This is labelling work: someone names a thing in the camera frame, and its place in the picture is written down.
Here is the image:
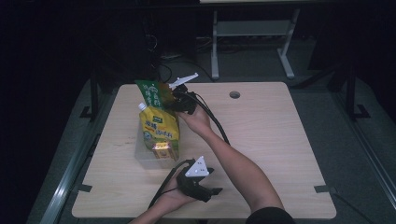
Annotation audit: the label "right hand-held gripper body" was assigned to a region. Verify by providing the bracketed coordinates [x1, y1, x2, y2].
[167, 72, 200, 116]

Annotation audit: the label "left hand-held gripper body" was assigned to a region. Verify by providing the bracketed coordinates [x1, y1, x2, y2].
[175, 155, 219, 203]

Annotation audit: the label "green and red snack packet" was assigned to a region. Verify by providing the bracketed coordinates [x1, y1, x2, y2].
[134, 79, 176, 110]

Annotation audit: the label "yellow spout pouch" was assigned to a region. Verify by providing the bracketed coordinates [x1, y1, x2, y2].
[137, 102, 181, 154]

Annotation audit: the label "red and gold box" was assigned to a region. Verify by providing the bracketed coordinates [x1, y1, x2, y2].
[151, 141, 180, 162]

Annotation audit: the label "clear plastic container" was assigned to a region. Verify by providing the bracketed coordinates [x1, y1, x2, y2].
[134, 104, 184, 171]

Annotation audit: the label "person's right hand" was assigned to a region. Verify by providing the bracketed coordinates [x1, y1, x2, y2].
[176, 106, 215, 137]

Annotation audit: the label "person's left hand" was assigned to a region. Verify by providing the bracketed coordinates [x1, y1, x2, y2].
[153, 177, 198, 215]

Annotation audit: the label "black sleeve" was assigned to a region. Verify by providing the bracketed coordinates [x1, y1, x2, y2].
[245, 206, 296, 224]

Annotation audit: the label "black metal stand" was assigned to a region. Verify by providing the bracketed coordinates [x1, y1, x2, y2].
[345, 63, 372, 121]
[79, 70, 101, 121]

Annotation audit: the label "floor cables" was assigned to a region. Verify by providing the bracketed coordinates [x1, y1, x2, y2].
[144, 33, 217, 84]

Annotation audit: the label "left hand-held gripper cable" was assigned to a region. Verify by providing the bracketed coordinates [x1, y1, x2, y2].
[147, 159, 194, 210]

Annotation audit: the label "hand-held gripper cable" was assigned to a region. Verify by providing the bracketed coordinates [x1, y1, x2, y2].
[186, 91, 232, 147]
[147, 159, 194, 210]

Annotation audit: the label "right hand-held gripper cable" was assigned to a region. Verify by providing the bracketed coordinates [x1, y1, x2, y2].
[186, 91, 232, 147]

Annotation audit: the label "white metal table frame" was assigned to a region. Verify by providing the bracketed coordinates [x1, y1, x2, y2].
[210, 7, 302, 81]

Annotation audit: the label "aluminium rail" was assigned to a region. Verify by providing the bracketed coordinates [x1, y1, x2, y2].
[330, 90, 396, 202]
[38, 133, 104, 224]

